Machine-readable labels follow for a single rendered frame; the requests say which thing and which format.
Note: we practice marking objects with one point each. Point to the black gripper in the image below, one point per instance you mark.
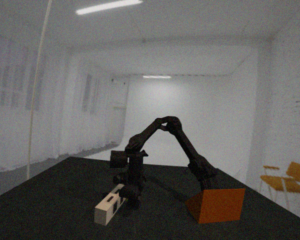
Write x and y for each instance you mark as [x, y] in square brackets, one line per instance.
[135, 187]

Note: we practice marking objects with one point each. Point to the black two-prong plug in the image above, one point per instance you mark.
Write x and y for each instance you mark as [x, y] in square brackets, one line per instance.
[137, 204]

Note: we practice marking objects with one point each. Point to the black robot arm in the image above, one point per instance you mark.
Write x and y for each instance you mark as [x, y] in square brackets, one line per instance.
[198, 164]

